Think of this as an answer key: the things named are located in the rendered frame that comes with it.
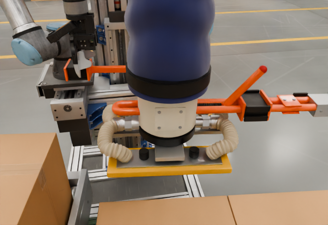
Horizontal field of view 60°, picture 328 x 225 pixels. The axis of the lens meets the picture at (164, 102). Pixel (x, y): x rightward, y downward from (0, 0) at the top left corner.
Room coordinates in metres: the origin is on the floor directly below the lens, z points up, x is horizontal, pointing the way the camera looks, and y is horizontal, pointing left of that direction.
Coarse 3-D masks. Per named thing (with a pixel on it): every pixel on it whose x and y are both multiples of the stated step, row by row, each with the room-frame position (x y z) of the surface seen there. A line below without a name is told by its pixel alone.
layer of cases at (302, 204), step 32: (288, 192) 0.92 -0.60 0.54; (320, 192) 0.92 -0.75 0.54; (96, 224) 0.75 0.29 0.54; (128, 224) 0.75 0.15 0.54; (160, 224) 0.75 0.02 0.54; (192, 224) 0.75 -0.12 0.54; (224, 224) 0.75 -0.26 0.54; (256, 224) 0.75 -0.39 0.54; (288, 224) 0.75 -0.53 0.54; (320, 224) 0.75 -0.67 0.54
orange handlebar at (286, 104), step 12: (96, 72) 0.92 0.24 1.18; (108, 72) 0.93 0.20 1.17; (120, 72) 0.93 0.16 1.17; (288, 96) 0.73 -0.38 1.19; (120, 108) 0.66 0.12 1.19; (132, 108) 0.66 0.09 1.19; (204, 108) 0.67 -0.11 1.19; (216, 108) 0.67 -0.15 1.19; (228, 108) 0.67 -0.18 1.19; (240, 108) 0.68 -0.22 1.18; (276, 108) 0.68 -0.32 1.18; (288, 108) 0.68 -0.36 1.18; (300, 108) 0.68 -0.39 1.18; (312, 108) 0.69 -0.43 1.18
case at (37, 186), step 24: (0, 144) 0.79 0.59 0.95; (24, 144) 0.79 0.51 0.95; (48, 144) 0.79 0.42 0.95; (0, 168) 0.67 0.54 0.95; (24, 168) 0.67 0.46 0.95; (48, 168) 0.72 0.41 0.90; (0, 192) 0.58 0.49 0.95; (24, 192) 0.58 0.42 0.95; (48, 192) 0.67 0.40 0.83; (0, 216) 0.49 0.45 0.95; (24, 216) 0.51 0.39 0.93; (48, 216) 0.62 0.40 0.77
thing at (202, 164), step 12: (132, 156) 0.59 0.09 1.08; (144, 156) 0.58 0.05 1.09; (192, 156) 0.59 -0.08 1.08; (204, 156) 0.60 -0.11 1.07; (108, 168) 0.55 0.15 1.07; (120, 168) 0.55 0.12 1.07; (132, 168) 0.55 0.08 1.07; (144, 168) 0.55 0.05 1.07; (156, 168) 0.55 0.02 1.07; (168, 168) 0.55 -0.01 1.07; (180, 168) 0.55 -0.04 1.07; (192, 168) 0.55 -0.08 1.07; (204, 168) 0.56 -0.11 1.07; (216, 168) 0.56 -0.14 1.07; (228, 168) 0.56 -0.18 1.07
